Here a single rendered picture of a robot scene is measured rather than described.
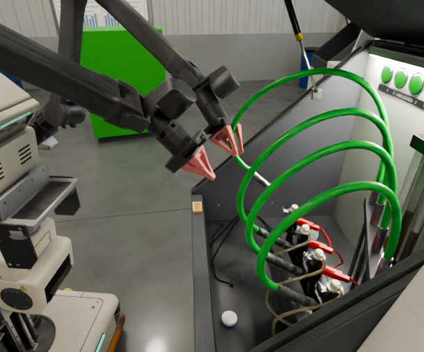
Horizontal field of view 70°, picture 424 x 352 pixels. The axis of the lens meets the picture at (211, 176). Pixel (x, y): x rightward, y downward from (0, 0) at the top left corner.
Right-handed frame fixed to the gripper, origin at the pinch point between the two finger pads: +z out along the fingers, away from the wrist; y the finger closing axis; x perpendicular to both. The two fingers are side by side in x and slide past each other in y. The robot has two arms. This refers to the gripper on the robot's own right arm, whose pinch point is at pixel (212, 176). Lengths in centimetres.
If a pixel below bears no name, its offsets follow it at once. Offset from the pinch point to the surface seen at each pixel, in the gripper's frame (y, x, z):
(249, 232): 4.6, -13.8, 9.6
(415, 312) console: 23.0, -29.9, 22.0
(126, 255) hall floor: -140, 85, 30
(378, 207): 23.0, 2.2, 29.5
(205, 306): -16.5, -14.9, 19.1
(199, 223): -22.4, 13.9, 13.1
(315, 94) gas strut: 24.5, 39.3, 10.1
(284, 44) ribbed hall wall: -10, 705, 45
